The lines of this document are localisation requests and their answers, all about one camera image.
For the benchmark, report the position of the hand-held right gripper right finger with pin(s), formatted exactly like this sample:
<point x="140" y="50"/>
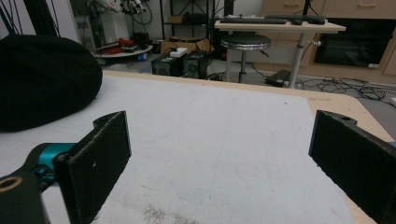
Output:
<point x="351" y="155"/>

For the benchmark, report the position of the white table mat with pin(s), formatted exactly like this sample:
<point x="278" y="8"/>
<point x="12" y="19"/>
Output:
<point x="199" y="149"/>

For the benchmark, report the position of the round white platform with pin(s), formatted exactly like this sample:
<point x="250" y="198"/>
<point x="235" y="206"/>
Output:
<point x="124" y="53"/>

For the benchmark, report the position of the black keyboard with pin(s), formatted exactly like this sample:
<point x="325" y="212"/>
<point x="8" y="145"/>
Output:
<point x="252" y="20"/>
<point x="295" y="18"/>

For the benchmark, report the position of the cardboard box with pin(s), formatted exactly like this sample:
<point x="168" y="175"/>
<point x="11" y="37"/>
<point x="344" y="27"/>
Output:
<point x="185" y="44"/>

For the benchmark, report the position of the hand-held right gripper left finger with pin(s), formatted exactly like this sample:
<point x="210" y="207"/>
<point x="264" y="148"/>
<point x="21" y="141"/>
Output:
<point x="93" y="168"/>

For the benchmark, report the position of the round black stool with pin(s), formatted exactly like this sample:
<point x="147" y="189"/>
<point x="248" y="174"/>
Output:
<point x="245" y="43"/>

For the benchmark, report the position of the black metal shelf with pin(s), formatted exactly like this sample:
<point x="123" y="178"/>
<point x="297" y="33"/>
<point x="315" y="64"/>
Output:
<point x="186" y="18"/>

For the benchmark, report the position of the white power adapter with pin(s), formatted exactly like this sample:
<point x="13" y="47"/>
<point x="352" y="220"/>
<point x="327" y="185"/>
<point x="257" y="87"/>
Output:
<point x="178" y="51"/>

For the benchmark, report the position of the black cloth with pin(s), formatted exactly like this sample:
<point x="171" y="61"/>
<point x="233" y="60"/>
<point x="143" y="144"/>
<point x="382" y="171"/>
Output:
<point x="43" y="81"/>

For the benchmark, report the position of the black speaker box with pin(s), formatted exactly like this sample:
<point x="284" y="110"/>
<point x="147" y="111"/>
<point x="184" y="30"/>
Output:
<point x="195" y="63"/>
<point x="165" y="64"/>

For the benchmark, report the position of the black flat device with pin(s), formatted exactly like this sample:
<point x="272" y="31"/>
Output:
<point x="278" y="77"/>

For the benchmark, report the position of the light wooden desk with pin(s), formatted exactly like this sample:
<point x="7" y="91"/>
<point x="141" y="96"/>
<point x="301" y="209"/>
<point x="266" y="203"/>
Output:
<point x="286" y="28"/>

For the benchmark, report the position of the wooden cabinet with dark screen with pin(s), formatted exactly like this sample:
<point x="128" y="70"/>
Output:
<point x="355" y="40"/>

